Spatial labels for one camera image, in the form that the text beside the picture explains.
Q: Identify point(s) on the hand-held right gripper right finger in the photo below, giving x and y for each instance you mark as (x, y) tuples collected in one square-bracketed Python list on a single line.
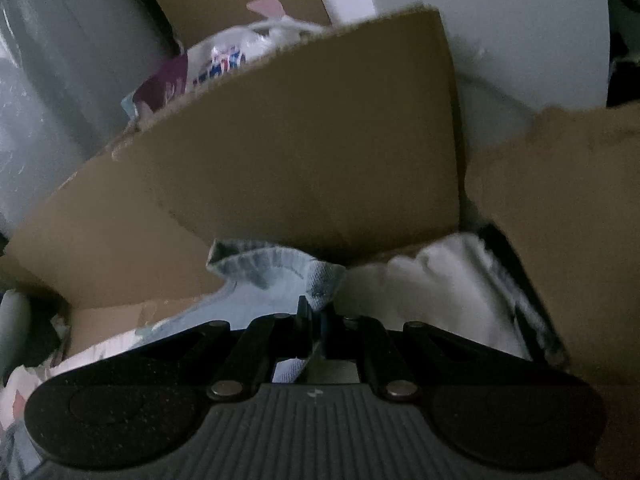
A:
[(332, 340)]

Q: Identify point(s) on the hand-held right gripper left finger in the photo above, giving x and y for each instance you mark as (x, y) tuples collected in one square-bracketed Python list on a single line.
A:
[(300, 330)]

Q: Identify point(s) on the light blue jeans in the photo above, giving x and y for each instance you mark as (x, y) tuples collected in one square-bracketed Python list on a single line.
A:
[(260, 265)]

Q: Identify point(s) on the white folded cloth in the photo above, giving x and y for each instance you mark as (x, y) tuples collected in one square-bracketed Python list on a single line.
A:
[(450, 280)]

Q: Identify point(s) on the brown cardboard box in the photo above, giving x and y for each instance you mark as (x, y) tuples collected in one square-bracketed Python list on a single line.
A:
[(275, 160)]

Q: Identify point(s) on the black patterned cloth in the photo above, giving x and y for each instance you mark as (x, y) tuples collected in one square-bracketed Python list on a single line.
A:
[(510, 270)]

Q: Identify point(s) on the white bear-printed bed sheet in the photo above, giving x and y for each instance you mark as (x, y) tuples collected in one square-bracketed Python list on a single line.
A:
[(30, 380)]

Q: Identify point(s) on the brown cardboard box flap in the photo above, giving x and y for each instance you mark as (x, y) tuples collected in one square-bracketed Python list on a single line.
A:
[(575, 210)]

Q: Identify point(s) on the purple packet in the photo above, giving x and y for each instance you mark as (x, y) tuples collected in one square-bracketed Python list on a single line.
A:
[(165, 85)]

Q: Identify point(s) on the white printed refill pouch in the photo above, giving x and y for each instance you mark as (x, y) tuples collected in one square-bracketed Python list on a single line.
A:
[(220, 55)]

